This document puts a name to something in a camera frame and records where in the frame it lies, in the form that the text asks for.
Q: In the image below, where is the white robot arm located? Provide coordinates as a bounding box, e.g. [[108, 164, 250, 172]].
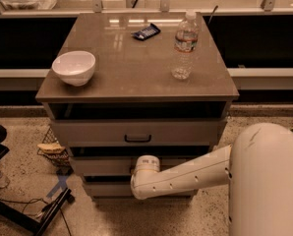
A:
[[131, 123, 293, 236]]

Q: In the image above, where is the grey drawer cabinet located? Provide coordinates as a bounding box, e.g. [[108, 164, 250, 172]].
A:
[[36, 13, 238, 188]]

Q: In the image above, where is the dark blue snack packet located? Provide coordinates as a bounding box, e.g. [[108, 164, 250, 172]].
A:
[[132, 24, 161, 41]]

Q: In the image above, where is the clear plastic water bottle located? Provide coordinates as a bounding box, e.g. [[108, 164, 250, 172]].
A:
[[171, 10, 199, 80]]

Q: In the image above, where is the white ceramic bowl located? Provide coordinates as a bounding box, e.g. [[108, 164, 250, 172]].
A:
[[52, 51, 96, 87]]

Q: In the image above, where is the tan sponge in basket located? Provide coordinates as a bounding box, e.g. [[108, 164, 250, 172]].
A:
[[37, 143, 65, 154]]

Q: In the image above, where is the blue tape cross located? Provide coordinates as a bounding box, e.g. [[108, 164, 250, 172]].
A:
[[46, 175, 69, 198]]

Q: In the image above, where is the black stand base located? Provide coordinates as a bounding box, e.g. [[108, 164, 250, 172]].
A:
[[0, 122, 76, 236]]

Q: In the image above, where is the black cable on floor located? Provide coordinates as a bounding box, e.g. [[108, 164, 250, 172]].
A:
[[0, 190, 74, 236]]

